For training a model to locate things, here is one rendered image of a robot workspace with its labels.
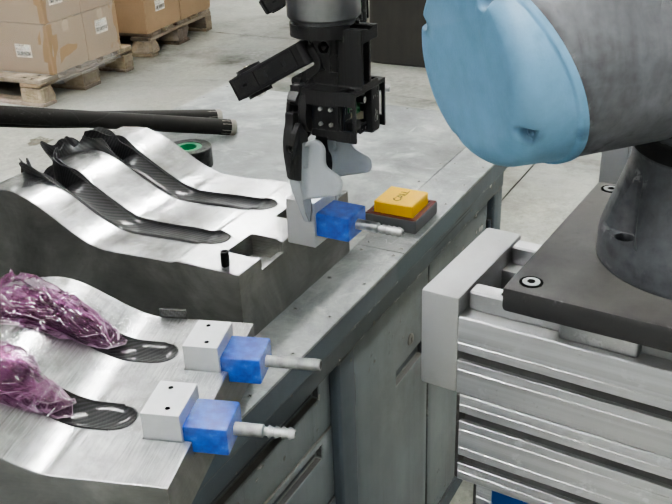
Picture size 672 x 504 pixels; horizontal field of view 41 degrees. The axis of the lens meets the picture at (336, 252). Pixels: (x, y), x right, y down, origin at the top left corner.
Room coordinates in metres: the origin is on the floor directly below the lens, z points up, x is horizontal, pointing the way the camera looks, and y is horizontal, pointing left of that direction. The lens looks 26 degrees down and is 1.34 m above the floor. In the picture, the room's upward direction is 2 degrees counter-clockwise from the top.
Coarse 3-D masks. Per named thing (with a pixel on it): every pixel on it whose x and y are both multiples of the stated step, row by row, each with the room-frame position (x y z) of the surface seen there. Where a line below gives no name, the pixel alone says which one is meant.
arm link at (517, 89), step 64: (448, 0) 0.52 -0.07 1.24; (512, 0) 0.48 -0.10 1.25; (576, 0) 0.48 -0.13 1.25; (640, 0) 0.50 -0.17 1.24; (448, 64) 0.53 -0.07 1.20; (512, 64) 0.46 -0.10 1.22; (576, 64) 0.47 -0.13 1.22; (640, 64) 0.48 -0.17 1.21; (512, 128) 0.47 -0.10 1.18; (576, 128) 0.47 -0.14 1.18; (640, 128) 0.49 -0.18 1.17
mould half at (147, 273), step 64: (128, 128) 1.25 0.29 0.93; (0, 192) 1.03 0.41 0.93; (64, 192) 1.04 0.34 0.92; (128, 192) 1.09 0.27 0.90; (256, 192) 1.10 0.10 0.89; (0, 256) 1.04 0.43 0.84; (64, 256) 0.99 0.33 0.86; (128, 256) 0.94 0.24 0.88; (192, 256) 0.91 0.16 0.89; (320, 256) 1.02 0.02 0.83; (256, 320) 0.89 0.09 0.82
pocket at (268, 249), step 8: (248, 240) 0.96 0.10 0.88; (256, 240) 0.97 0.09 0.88; (264, 240) 0.96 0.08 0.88; (272, 240) 0.95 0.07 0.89; (232, 248) 0.93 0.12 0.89; (240, 248) 0.95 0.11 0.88; (248, 248) 0.96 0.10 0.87; (256, 248) 0.97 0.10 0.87; (264, 248) 0.96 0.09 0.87; (272, 248) 0.95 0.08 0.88; (280, 248) 0.95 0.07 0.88; (248, 256) 0.96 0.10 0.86; (256, 256) 0.96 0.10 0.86; (264, 256) 0.96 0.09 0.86; (272, 256) 0.95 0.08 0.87; (264, 264) 0.92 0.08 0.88
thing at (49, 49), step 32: (0, 0) 4.69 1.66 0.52; (32, 0) 4.61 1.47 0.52; (64, 0) 4.74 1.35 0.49; (96, 0) 4.98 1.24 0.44; (0, 32) 4.70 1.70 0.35; (32, 32) 4.62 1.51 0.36; (64, 32) 4.70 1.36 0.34; (96, 32) 4.94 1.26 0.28; (0, 64) 4.72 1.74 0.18; (32, 64) 4.63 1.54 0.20; (64, 64) 4.67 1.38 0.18; (96, 64) 4.90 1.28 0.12; (128, 64) 5.16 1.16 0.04; (0, 96) 4.67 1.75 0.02; (32, 96) 4.53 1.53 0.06
